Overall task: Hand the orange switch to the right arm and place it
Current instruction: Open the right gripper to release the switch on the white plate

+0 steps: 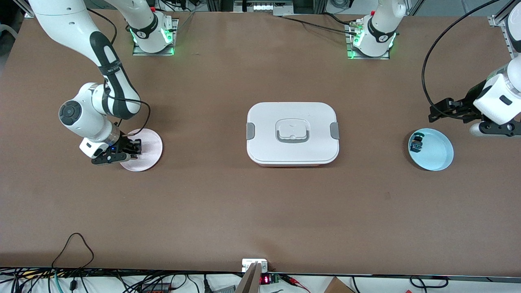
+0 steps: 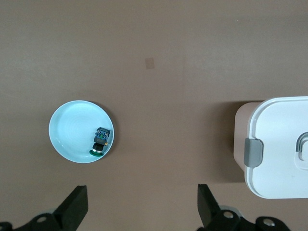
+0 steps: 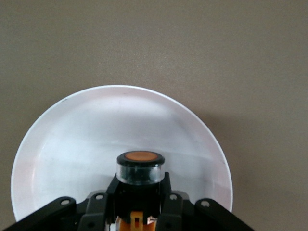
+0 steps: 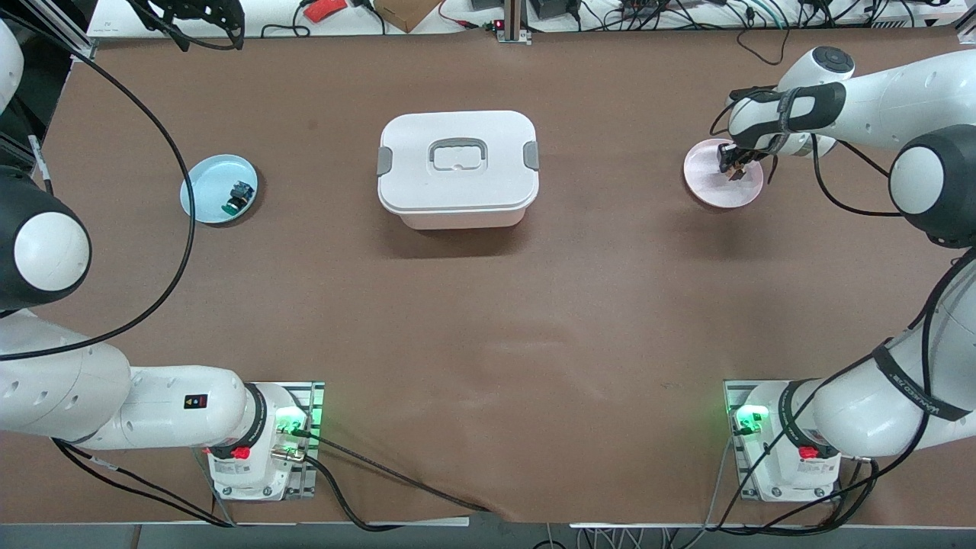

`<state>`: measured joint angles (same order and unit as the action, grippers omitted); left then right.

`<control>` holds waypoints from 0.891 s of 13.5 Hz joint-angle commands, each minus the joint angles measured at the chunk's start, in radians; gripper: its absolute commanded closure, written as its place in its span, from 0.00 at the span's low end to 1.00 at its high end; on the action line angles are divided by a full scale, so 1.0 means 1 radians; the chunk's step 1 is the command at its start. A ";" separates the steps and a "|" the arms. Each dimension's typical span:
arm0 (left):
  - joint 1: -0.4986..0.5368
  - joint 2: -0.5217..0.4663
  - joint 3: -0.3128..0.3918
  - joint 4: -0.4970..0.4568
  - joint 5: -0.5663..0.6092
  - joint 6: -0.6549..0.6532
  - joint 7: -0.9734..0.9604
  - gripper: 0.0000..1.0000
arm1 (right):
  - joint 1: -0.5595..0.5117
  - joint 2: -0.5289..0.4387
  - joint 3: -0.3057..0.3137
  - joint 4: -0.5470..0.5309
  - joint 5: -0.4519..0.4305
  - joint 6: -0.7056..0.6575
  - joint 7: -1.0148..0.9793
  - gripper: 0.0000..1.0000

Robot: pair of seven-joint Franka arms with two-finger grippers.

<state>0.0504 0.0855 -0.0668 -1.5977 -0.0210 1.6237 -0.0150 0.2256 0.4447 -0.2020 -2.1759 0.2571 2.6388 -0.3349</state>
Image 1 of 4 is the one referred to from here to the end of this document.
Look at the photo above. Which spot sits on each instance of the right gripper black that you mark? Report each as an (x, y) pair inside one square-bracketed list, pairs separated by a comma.
[(123, 144)]

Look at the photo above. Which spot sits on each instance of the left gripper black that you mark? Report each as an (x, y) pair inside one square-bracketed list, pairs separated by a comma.
[(462, 108)]

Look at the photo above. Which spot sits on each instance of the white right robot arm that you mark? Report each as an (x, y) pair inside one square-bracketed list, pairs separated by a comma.
[(69, 24)]

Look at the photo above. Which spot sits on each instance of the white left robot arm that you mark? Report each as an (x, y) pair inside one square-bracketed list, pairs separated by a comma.
[(498, 101)]

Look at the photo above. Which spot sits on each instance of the pink round plate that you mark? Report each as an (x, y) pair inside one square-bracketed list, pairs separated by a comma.
[(150, 150)]

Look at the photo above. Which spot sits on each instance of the light blue round plate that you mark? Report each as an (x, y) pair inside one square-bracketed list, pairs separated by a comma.
[(437, 152)]

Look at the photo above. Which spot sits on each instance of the white lidded lunch box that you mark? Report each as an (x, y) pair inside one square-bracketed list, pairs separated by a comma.
[(292, 150)]

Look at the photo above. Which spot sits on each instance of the white socket box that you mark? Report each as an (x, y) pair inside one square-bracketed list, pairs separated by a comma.
[(249, 263)]

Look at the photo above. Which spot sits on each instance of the grey metal bar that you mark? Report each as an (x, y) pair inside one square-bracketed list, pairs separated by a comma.
[(250, 280)]

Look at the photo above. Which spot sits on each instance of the red digit display module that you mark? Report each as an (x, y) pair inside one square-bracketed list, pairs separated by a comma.
[(266, 279)]

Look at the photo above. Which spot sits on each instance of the brown cardboard piece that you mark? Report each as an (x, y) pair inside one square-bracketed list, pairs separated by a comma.
[(338, 287)]

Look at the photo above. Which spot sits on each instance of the red and black clip leads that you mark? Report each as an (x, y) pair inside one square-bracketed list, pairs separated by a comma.
[(295, 281)]

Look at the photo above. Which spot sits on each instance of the blue push-button switch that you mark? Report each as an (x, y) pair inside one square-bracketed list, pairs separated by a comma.
[(417, 143)]

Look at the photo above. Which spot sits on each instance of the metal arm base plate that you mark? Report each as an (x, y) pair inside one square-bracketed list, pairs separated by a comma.
[(366, 57), (140, 52)]

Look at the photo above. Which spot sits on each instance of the aluminium frame post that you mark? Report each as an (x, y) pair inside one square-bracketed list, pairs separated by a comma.
[(497, 20)]

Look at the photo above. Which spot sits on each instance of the aluminium rail with label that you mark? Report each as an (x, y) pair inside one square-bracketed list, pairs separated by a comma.
[(264, 7)]

